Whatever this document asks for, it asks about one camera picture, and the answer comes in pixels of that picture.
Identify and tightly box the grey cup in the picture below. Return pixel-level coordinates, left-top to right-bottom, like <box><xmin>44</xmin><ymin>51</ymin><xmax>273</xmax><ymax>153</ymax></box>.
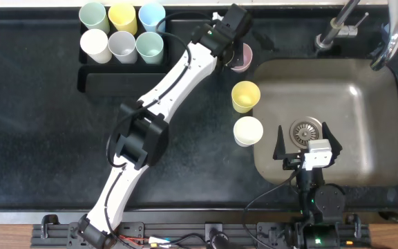
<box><xmin>107</xmin><ymin>30</ymin><xmax>139</xmax><ymax>65</ymax></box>

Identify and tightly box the blue cup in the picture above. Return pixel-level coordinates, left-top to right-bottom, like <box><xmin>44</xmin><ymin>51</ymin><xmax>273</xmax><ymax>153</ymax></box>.
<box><xmin>138</xmin><ymin>2</ymin><xmax>167</xmax><ymax>33</ymax></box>

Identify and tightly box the yellow cup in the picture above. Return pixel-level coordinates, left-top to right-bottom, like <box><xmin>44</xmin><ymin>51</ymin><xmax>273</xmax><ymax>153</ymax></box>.
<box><xmin>107</xmin><ymin>2</ymin><xmax>139</xmax><ymax>36</ymax></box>
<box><xmin>231</xmin><ymin>80</ymin><xmax>261</xmax><ymax>114</ymax></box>

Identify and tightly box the green cup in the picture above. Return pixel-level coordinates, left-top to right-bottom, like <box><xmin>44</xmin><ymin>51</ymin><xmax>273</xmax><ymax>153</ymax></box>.
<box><xmin>135</xmin><ymin>31</ymin><xmax>165</xmax><ymax>65</ymax></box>
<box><xmin>78</xmin><ymin>1</ymin><xmax>111</xmax><ymax>35</ymax></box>

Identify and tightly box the white cup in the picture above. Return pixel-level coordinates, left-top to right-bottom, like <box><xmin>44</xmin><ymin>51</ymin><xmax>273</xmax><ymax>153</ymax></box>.
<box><xmin>233</xmin><ymin>116</ymin><xmax>265</xmax><ymax>148</ymax></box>
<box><xmin>79</xmin><ymin>28</ymin><xmax>113</xmax><ymax>65</ymax></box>

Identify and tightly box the black tray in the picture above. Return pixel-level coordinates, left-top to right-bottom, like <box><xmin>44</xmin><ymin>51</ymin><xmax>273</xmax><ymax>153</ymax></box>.
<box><xmin>77</xmin><ymin>4</ymin><xmax>173</xmax><ymax>97</ymax></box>

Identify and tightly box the mounting rail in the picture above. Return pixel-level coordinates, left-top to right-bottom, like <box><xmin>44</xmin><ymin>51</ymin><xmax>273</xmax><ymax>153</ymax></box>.
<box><xmin>31</xmin><ymin>214</ymin><xmax>371</xmax><ymax>249</ymax></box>

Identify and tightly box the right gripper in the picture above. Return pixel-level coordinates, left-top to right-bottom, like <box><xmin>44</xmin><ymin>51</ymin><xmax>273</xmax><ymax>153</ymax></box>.
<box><xmin>272</xmin><ymin>121</ymin><xmax>343</xmax><ymax>171</ymax></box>

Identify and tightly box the steel tap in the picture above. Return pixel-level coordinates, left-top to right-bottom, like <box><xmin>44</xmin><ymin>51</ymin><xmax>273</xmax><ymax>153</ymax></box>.
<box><xmin>313</xmin><ymin>0</ymin><xmax>398</xmax><ymax>72</ymax></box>

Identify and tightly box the steel sink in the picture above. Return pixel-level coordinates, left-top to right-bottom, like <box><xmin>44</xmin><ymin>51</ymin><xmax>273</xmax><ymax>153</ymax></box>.
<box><xmin>252</xmin><ymin>57</ymin><xmax>398</xmax><ymax>188</ymax></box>

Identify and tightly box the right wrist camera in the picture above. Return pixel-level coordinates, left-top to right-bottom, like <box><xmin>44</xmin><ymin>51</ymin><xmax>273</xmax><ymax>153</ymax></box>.
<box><xmin>303</xmin><ymin>138</ymin><xmax>334</xmax><ymax>172</ymax></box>

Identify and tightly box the pink cup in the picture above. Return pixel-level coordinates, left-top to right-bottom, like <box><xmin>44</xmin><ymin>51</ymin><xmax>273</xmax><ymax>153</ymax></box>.
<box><xmin>229</xmin><ymin>42</ymin><xmax>254</xmax><ymax>73</ymax></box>

